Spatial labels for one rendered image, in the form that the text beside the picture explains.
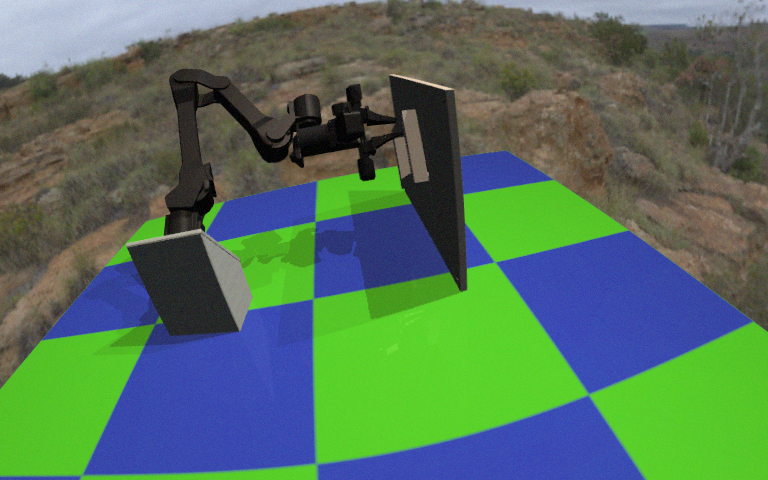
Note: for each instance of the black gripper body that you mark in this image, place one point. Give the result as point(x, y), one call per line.
point(365, 164)

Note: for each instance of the dark grey wall panel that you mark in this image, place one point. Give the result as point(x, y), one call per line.
point(439, 202)

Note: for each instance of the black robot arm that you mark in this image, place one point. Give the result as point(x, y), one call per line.
point(189, 201)

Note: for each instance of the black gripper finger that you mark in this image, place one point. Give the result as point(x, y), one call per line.
point(378, 141)
point(376, 119)

